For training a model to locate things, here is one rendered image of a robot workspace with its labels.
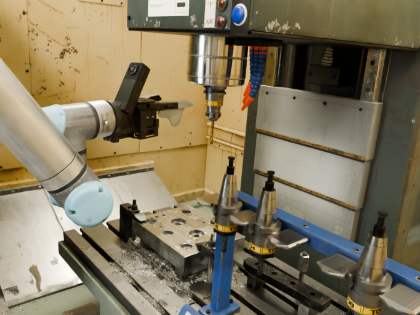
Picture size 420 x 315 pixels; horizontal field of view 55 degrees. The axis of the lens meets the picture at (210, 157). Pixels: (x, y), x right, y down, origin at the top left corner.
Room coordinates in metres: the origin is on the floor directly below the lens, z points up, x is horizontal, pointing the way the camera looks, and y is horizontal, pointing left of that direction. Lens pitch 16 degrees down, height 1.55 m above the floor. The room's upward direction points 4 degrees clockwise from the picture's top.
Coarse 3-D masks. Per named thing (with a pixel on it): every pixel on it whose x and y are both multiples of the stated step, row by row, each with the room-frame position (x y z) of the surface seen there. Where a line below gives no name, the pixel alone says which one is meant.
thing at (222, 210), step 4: (216, 200) 0.81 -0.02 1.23; (216, 204) 0.79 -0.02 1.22; (240, 204) 0.80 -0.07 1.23; (216, 208) 0.79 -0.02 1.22; (220, 208) 0.78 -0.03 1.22; (224, 208) 0.77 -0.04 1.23; (228, 208) 0.77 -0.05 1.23; (232, 208) 0.77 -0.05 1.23; (236, 208) 0.78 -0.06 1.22; (240, 208) 0.78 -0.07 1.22; (212, 212) 0.79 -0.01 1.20; (216, 212) 0.79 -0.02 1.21; (220, 212) 0.78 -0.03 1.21; (224, 212) 0.77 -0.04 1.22; (228, 212) 0.77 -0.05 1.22; (232, 212) 0.77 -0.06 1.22; (220, 216) 0.77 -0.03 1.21; (224, 216) 0.77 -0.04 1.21
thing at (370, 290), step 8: (352, 264) 0.58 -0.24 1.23; (352, 272) 0.55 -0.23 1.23; (352, 280) 0.54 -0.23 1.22; (360, 280) 0.54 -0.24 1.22; (352, 288) 0.54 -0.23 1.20; (360, 288) 0.54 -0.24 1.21; (368, 288) 0.52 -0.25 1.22; (376, 288) 0.52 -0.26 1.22; (384, 288) 0.52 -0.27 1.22; (360, 296) 0.53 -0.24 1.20; (368, 296) 0.52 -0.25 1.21; (376, 296) 0.52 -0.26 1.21
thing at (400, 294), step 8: (392, 288) 0.53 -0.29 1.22; (400, 288) 0.53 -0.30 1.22; (408, 288) 0.53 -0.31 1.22; (384, 296) 0.51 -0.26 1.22; (392, 296) 0.51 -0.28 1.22; (400, 296) 0.51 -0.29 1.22; (408, 296) 0.51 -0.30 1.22; (416, 296) 0.51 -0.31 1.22; (392, 304) 0.49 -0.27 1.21; (400, 304) 0.49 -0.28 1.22; (408, 304) 0.49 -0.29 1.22; (416, 304) 0.49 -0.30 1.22; (400, 312) 0.48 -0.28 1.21; (408, 312) 0.48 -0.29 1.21; (416, 312) 0.48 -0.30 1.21
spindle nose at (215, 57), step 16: (192, 48) 1.05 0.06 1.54; (208, 48) 1.02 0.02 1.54; (224, 48) 1.02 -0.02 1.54; (240, 48) 1.04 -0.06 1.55; (192, 64) 1.04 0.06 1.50; (208, 64) 1.02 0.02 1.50; (224, 64) 1.02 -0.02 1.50; (240, 64) 1.04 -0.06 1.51; (192, 80) 1.04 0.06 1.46; (208, 80) 1.02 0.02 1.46; (224, 80) 1.02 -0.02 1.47; (240, 80) 1.05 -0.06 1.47
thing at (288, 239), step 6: (276, 234) 0.68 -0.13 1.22; (282, 234) 0.69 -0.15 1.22; (288, 234) 0.69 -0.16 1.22; (294, 234) 0.69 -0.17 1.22; (300, 234) 0.69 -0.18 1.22; (270, 240) 0.66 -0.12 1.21; (276, 240) 0.66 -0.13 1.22; (282, 240) 0.66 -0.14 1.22; (288, 240) 0.66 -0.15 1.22; (294, 240) 0.67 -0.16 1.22; (300, 240) 0.67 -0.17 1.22; (306, 240) 0.67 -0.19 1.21; (282, 246) 0.64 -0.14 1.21; (288, 246) 0.64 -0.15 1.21; (294, 246) 0.65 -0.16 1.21
